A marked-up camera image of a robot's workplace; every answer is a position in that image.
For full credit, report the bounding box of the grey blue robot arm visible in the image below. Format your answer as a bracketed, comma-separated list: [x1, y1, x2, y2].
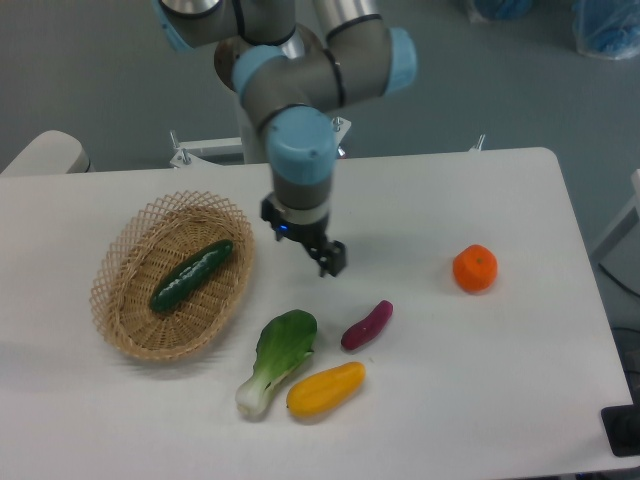
[152, 1, 418, 276]

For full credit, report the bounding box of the green bok choy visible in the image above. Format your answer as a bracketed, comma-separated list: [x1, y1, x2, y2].
[235, 309, 318, 418]

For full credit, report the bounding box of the green cucumber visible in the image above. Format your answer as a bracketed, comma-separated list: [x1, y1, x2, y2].
[149, 239, 234, 313]

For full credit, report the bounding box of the orange tangerine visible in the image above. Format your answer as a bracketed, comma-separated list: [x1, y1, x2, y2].
[452, 244, 498, 293]

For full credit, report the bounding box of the woven wicker basket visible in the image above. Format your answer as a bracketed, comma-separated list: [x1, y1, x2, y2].
[90, 191, 254, 361]

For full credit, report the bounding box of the white chair back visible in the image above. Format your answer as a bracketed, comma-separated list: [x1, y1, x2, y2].
[1, 130, 95, 177]

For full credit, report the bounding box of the black device at edge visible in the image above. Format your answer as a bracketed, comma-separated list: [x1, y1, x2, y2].
[601, 405, 639, 458]

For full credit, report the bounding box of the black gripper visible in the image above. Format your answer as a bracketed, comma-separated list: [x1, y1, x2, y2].
[260, 194, 347, 277]

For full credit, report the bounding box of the blue plastic bag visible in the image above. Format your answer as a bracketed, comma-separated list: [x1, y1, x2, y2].
[572, 0, 639, 60]
[463, 0, 534, 22]

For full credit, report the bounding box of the purple sweet potato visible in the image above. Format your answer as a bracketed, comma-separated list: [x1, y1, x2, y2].
[341, 300, 394, 351]

